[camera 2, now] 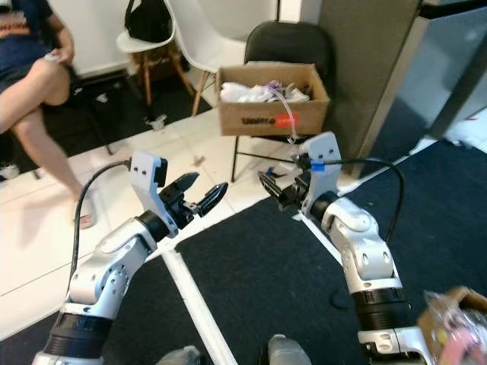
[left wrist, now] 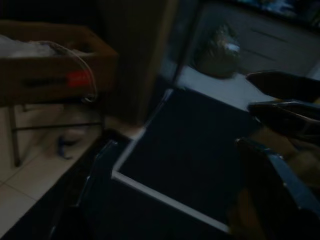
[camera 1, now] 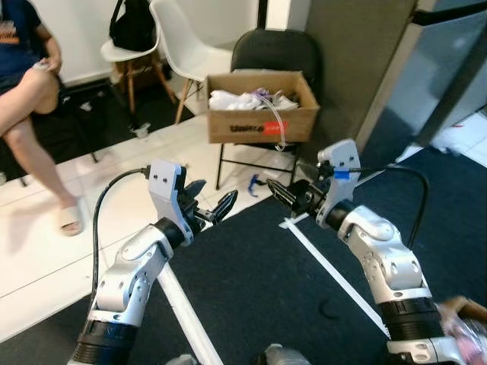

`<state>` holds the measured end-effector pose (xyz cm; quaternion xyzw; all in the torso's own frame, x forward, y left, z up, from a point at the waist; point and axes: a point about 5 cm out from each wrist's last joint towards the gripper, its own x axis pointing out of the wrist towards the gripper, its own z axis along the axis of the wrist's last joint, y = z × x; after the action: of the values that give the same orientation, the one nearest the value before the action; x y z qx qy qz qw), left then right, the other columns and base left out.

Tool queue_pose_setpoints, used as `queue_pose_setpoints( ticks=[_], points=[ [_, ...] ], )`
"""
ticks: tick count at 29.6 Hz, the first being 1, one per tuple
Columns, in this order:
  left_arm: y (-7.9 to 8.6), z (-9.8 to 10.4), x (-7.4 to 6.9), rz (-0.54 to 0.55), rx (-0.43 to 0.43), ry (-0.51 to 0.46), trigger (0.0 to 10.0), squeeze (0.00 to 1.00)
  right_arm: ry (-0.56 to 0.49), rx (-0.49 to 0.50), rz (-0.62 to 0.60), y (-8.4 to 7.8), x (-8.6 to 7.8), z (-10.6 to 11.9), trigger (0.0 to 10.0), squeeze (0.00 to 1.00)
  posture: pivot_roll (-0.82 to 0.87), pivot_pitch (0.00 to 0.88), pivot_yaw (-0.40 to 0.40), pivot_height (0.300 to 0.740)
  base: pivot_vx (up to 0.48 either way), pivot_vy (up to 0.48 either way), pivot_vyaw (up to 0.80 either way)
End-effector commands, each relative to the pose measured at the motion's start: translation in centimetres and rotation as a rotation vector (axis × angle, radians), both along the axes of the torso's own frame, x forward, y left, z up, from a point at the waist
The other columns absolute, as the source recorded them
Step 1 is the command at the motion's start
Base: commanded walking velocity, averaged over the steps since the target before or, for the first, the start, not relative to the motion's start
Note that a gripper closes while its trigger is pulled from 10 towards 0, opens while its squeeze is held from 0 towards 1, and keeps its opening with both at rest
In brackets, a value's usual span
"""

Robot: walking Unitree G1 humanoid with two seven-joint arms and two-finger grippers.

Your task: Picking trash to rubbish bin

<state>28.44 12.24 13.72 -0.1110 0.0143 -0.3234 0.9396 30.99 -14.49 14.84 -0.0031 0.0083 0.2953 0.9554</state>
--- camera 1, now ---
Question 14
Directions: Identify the black folding chair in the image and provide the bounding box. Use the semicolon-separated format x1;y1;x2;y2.
215;29;322;191

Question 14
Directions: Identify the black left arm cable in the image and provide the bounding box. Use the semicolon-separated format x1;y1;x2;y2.
91;167;153;305

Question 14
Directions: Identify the seated person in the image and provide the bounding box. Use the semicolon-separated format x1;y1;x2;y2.
0;0;86;238

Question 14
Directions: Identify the brown cardboard flap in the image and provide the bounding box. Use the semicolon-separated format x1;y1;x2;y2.
445;295;487;320

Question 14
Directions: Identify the grey robot right leg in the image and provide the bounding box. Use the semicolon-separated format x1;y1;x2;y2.
263;344;314;365

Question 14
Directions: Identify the small blue plastic piece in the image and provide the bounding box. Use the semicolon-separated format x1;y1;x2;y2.
247;174;269;191

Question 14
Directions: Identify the white shell chair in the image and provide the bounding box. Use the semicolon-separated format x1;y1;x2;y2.
100;0;177;116
150;0;238;126

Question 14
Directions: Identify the large black taped floor mat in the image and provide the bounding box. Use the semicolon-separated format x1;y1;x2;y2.
0;144;487;365

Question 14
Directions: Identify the clear pink plastic bag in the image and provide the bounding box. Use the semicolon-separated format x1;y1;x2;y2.
440;304;487;365

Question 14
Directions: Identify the clear plastic tube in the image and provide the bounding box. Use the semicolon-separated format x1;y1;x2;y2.
259;87;290;151

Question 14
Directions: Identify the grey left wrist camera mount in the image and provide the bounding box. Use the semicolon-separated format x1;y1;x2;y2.
147;159;189;227

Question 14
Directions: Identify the brown cardboard box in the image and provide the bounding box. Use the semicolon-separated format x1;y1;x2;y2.
205;70;321;145

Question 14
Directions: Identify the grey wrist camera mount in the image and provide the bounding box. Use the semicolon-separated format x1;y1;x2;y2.
147;159;189;227
314;139;363;230

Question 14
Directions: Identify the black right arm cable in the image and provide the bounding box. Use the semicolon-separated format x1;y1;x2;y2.
335;163;431;250

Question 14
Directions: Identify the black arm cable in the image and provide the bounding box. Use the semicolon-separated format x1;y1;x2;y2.
335;163;431;250
91;167;153;305

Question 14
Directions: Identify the white crumpled paper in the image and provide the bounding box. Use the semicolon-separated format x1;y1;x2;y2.
209;89;299;113

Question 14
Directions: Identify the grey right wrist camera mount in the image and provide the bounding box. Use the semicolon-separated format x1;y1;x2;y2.
314;139;363;230

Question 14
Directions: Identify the black backpack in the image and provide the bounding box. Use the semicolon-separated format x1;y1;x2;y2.
109;0;158;52

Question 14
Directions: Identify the grey glass partition panel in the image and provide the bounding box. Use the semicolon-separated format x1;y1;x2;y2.
358;0;487;164

